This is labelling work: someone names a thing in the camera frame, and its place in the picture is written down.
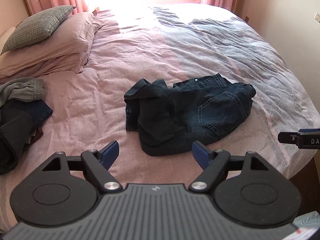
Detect dark blue denim jeans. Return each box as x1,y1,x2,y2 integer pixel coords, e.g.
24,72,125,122
124,74,256,156

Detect dark clothes pile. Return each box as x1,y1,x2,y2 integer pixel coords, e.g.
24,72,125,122
1,100,53,175

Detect grey green garment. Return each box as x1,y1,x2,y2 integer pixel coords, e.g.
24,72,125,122
0,77,44,107

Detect pink pillow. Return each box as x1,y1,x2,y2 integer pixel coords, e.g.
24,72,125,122
1,12,99,83

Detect grey checked pillow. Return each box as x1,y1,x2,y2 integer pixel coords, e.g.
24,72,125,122
1,5,76,55

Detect white wall socket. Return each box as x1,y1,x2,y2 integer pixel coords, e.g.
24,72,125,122
314,13,320,23

